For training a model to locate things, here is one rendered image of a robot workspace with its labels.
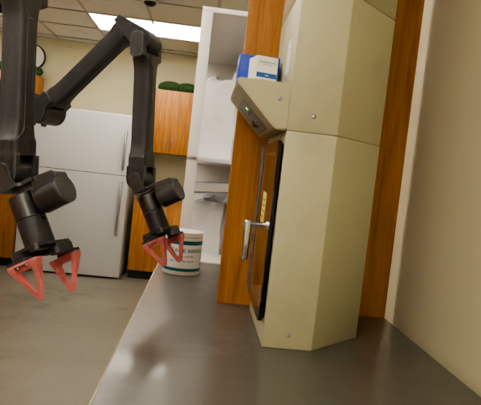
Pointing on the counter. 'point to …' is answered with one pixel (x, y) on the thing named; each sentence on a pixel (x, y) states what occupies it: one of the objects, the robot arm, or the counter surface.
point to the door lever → (249, 235)
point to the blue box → (247, 66)
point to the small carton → (263, 67)
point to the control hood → (265, 102)
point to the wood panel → (375, 243)
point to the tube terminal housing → (326, 171)
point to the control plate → (251, 116)
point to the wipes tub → (192, 257)
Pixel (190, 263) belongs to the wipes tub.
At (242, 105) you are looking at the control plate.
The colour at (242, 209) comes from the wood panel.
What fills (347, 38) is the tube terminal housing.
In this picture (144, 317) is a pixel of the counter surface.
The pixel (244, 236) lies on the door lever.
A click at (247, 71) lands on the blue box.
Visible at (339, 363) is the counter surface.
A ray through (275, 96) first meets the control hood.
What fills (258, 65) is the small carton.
